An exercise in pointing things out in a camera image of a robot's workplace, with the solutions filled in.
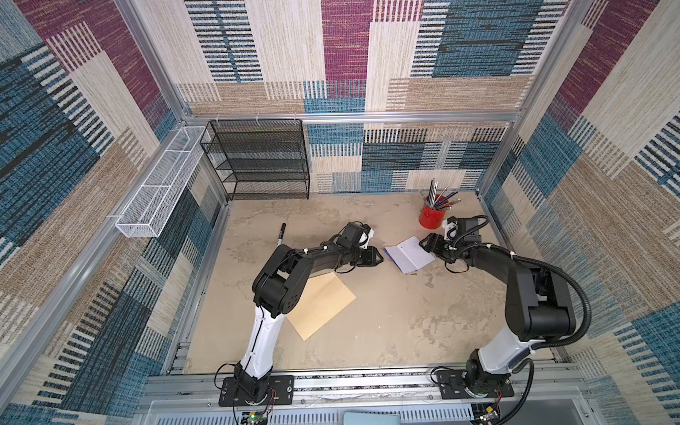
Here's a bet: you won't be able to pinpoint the white letter paper blue border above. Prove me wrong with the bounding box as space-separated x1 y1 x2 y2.
384 237 436 274

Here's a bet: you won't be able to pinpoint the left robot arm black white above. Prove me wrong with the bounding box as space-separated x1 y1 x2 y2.
234 221 384 402

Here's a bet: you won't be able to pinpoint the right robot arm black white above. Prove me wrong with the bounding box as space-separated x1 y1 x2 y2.
419 215 593 398

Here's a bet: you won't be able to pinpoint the tan manila envelope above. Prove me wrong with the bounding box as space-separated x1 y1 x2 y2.
287 272 356 341

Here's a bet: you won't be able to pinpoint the red pen cup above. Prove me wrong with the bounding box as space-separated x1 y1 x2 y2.
418 198 447 230

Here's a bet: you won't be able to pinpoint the pens in red cup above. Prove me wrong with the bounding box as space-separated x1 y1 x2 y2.
423 179 459 211

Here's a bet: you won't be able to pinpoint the black and white marker pen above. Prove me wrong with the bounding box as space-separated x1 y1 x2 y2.
277 222 287 246

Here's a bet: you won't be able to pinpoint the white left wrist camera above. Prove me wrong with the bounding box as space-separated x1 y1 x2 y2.
359 226 375 249

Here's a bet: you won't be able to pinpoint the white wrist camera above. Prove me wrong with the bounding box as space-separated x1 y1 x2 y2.
359 226 375 249
442 218 458 242

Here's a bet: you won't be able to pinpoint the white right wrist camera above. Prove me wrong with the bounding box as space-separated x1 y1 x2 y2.
442 218 458 242

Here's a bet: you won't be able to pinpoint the black mesh wire shelf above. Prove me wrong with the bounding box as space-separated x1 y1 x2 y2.
201 120 311 201

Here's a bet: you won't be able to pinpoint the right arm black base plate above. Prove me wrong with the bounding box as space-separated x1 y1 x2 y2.
432 368 515 400

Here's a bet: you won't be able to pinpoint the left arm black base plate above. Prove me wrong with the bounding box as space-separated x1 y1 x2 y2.
218 375 295 407

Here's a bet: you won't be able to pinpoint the white mesh wire basket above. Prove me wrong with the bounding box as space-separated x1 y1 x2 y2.
115 127 205 238

